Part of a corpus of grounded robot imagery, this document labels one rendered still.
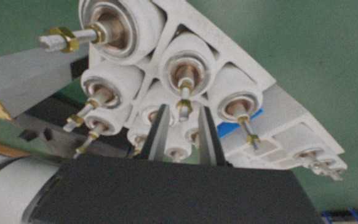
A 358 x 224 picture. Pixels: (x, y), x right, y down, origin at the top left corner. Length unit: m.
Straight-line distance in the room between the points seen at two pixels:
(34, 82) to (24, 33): 0.40
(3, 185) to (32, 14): 0.52
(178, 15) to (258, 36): 0.30
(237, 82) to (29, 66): 0.41
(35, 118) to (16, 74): 0.39
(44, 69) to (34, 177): 0.30
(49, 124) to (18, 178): 0.25
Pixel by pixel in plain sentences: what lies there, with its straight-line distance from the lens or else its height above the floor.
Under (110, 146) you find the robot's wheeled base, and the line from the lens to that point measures 0.63.
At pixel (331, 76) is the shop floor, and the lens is 0.72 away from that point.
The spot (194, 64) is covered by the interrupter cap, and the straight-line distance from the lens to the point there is 0.17.
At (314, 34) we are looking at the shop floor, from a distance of 0.57.
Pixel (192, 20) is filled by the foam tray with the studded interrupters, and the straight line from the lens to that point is 0.24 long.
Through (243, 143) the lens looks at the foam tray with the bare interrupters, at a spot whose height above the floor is 0.17.
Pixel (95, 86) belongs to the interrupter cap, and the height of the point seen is 0.25.
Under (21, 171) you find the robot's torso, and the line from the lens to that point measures 0.53.
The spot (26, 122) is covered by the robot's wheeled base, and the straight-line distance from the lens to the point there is 0.75.
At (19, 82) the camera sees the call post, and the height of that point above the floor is 0.27.
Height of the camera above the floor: 0.42
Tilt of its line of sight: 48 degrees down
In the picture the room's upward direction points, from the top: 173 degrees counter-clockwise
